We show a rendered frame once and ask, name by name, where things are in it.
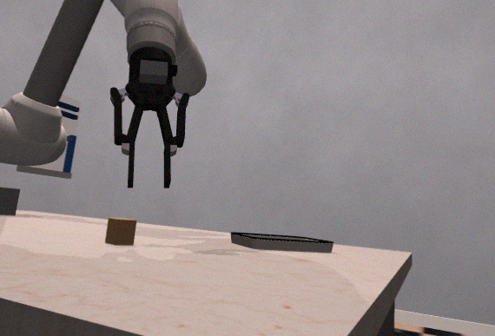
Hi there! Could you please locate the orange block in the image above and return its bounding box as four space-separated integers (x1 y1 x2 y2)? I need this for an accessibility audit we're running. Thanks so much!
105 218 136 246

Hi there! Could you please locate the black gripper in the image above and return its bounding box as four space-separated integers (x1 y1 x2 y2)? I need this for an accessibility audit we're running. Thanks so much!
110 47 189 188

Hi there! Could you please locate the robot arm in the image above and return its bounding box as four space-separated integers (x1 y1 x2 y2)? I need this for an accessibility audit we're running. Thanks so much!
0 0 207 166

